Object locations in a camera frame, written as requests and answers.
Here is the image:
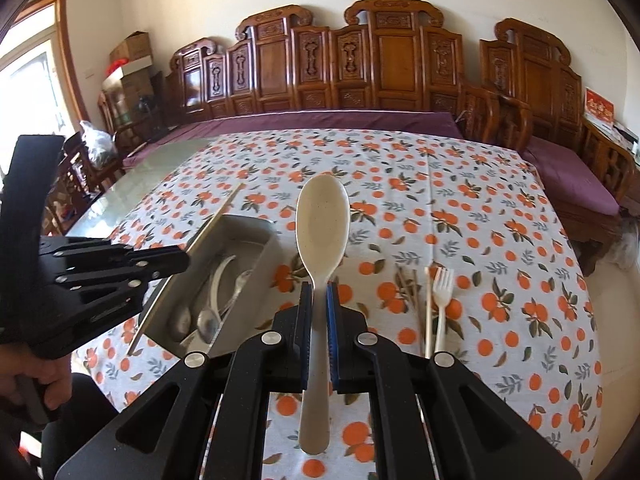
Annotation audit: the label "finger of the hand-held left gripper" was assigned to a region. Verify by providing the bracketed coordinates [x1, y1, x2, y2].
[30, 279, 152, 361]
[39, 237, 191, 286]

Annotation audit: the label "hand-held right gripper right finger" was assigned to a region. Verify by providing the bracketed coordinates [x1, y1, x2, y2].
[326, 281, 583, 480]

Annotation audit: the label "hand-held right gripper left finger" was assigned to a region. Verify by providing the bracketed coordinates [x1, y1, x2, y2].
[55, 281, 313, 480]

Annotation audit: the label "metal spoon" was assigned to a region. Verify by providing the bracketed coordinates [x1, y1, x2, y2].
[196, 307, 221, 343]
[167, 302, 193, 345]

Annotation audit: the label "metal spoons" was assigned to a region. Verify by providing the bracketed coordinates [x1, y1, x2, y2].
[212, 269, 253, 346]

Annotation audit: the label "rectangular metal tray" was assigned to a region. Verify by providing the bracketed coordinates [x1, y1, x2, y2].
[137, 212, 281, 361]

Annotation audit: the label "cream chopstick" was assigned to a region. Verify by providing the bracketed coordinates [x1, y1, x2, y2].
[424, 266, 432, 359]

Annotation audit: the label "large cream spoon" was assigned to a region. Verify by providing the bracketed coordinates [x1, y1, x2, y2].
[295, 174, 351, 456]

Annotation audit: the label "cream plastic fork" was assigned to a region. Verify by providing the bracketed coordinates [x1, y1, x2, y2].
[431, 266, 456, 356]

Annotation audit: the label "person's left hand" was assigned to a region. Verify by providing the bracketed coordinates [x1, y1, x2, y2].
[0, 344, 75, 412]

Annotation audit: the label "wooden dining chair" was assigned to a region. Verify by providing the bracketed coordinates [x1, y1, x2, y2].
[45, 135, 126, 236]

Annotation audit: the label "person's black pants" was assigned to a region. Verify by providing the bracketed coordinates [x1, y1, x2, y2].
[37, 374, 123, 480]

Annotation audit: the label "white plastic bag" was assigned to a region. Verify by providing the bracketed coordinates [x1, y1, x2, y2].
[80, 120, 119, 168]

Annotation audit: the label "large brown cardboard box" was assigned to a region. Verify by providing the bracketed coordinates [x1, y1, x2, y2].
[102, 67, 157, 121]

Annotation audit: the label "white flat box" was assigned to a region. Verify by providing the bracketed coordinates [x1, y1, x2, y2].
[102, 55, 153, 82]

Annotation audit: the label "orange print tablecloth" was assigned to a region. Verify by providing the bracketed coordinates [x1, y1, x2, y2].
[70, 127, 603, 480]

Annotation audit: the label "small brown cardboard box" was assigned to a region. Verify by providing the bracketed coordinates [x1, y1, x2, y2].
[109, 31, 151, 63]

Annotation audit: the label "purple sofa cushion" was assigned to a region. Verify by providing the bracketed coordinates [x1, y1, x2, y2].
[122, 110, 466, 168]

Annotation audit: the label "carved wooden sofa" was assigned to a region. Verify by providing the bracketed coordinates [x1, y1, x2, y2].
[165, 0, 533, 161]

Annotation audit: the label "purple armchair cushion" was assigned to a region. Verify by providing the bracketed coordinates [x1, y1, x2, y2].
[522, 136, 621, 216]

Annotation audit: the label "clear plastic bag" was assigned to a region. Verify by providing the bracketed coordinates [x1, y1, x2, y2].
[607, 215, 640, 267]

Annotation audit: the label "carved wooden armchair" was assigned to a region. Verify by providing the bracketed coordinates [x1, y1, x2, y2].
[480, 17, 640, 276]

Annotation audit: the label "wooden side table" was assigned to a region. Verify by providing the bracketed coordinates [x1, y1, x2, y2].
[582, 120, 640, 201]

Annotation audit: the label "red gift box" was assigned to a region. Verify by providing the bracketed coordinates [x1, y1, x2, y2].
[585, 87, 616, 128]

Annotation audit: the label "wooden door frame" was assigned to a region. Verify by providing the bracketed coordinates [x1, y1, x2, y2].
[0, 0, 91, 136]

